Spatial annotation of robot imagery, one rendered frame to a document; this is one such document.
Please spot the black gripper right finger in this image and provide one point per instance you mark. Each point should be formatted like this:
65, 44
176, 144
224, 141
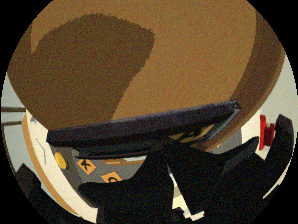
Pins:
198, 173

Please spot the yellow round disc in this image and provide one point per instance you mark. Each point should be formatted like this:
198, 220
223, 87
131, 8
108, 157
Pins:
61, 160

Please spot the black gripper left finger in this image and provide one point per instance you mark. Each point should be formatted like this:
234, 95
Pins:
150, 187

